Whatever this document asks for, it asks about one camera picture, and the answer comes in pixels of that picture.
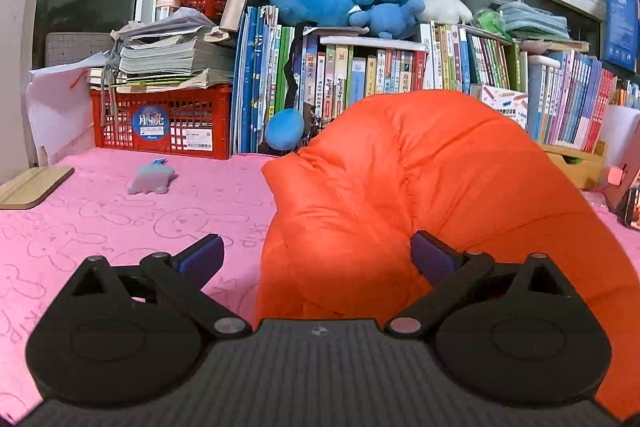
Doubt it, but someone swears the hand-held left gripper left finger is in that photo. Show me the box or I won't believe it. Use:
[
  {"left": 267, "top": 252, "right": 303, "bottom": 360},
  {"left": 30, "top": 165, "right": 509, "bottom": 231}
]
[{"left": 50, "top": 233, "right": 252, "bottom": 341}]

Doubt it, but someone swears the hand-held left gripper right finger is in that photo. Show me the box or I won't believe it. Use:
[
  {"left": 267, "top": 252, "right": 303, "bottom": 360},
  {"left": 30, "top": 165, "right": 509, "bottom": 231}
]
[{"left": 385, "top": 230, "right": 586, "bottom": 340}]

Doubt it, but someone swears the orange hooded puffer jacket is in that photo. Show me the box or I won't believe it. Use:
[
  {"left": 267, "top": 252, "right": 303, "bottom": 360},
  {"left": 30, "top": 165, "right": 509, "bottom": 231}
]
[{"left": 255, "top": 89, "right": 640, "bottom": 420}]

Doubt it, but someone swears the pink rabbit print blanket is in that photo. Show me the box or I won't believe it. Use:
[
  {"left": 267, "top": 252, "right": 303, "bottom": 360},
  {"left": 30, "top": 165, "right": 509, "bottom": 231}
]
[{"left": 0, "top": 147, "right": 640, "bottom": 425}]

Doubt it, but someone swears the grey plush toy blue tag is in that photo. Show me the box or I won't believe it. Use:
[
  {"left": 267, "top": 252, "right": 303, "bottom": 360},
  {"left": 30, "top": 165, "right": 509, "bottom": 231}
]
[{"left": 127, "top": 158, "right": 178, "bottom": 196}]

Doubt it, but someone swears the large red plastic crate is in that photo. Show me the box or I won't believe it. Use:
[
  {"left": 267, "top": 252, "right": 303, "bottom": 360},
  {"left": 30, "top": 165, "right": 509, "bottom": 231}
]
[{"left": 90, "top": 83, "right": 233, "bottom": 160}]

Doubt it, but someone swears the round blue plush ball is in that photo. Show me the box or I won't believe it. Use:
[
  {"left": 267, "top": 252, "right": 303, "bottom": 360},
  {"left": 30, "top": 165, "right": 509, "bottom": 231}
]
[{"left": 265, "top": 108, "right": 307, "bottom": 151}]

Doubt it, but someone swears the white pencil print box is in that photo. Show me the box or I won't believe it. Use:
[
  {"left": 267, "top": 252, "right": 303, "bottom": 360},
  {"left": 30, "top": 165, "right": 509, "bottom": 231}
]
[{"left": 481, "top": 85, "right": 529, "bottom": 130}]

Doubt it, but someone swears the wooden drawer box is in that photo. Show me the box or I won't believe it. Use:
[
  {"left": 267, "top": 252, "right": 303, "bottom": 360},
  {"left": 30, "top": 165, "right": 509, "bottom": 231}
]
[{"left": 537, "top": 139, "right": 608, "bottom": 190}]

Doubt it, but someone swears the light wooden board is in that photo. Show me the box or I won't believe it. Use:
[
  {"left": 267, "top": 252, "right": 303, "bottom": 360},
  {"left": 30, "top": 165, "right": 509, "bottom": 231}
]
[{"left": 0, "top": 166, "right": 75, "bottom": 210}]

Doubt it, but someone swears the row of thin blue books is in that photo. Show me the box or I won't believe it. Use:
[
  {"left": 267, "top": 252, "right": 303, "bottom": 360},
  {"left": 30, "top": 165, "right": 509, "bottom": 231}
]
[{"left": 234, "top": 5, "right": 296, "bottom": 155}]

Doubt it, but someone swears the row of mixed colour books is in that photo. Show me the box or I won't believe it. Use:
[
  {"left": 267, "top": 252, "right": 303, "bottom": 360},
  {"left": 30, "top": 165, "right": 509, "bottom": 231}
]
[{"left": 295, "top": 44, "right": 431, "bottom": 128}]

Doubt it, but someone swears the stack of paper workbooks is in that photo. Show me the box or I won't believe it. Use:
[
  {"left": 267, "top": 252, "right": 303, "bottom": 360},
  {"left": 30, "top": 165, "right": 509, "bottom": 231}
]
[{"left": 87, "top": 7, "right": 236, "bottom": 95}]

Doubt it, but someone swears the row of green spined books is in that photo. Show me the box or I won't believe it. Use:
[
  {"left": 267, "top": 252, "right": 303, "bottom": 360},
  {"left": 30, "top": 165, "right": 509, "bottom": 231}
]
[{"left": 420, "top": 22, "right": 526, "bottom": 100}]

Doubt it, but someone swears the white paper bag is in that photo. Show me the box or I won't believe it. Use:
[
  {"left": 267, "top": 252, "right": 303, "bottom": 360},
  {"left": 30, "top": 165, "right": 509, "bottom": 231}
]
[{"left": 26, "top": 51, "right": 112, "bottom": 165}]

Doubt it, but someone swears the dark phone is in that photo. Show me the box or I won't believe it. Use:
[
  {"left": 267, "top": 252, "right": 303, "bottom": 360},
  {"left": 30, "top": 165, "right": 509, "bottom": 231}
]
[{"left": 622, "top": 187, "right": 640, "bottom": 228}]

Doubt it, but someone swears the pink house shaped stand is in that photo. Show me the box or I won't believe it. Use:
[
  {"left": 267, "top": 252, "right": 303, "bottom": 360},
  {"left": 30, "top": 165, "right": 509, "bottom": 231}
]
[{"left": 602, "top": 134, "right": 640, "bottom": 223}]

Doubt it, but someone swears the row of pastel spined books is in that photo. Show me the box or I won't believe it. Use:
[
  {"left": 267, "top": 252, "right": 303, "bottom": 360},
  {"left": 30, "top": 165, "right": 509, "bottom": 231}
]
[{"left": 527, "top": 49, "right": 618, "bottom": 152}]

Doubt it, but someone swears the white shelf board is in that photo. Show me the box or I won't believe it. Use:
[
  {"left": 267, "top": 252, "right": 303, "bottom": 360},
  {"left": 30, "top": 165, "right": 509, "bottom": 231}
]
[{"left": 320, "top": 34, "right": 426, "bottom": 52}]

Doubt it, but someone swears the white book rack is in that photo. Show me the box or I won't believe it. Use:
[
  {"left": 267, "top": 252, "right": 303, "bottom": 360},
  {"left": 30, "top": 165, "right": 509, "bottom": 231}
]
[{"left": 520, "top": 54, "right": 561, "bottom": 68}]

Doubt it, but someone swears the white paper sheet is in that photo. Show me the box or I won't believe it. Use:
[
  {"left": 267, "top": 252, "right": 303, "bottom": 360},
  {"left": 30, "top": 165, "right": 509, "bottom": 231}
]
[{"left": 597, "top": 104, "right": 640, "bottom": 168}]

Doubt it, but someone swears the green plastic bag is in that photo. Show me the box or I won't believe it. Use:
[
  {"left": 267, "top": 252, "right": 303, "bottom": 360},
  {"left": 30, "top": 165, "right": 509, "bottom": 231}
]
[{"left": 472, "top": 7, "right": 513, "bottom": 40}]

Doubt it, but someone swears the grey grid cutting mat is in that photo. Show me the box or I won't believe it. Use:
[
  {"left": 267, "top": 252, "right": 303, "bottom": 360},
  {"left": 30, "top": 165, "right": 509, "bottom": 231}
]
[{"left": 46, "top": 32, "right": 116, "bottom": 68}]

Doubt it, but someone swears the clear jar with lid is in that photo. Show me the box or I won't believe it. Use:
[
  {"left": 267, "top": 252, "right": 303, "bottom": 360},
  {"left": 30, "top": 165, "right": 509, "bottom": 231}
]
[{"left": 155, "top": 0, "right": 182, "bottom": 22}]

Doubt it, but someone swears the row of small colourful books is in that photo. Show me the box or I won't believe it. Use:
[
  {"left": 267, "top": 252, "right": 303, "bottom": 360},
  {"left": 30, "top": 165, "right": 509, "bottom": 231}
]
[{"left": 612, "top": 77, "right": 640, "bottom": 108}]

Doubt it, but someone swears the stack of teal booklets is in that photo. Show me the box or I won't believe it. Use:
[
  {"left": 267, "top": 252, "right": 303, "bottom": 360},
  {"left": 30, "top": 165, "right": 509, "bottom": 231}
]
[{"left": 497, "top": 1, "right": 571, "bottom": 40}]

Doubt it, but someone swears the black hanging strap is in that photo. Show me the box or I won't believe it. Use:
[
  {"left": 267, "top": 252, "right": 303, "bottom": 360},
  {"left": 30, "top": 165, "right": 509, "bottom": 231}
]
[{"left": 285, "top": 27, "right": 313, "bottom": 112}]

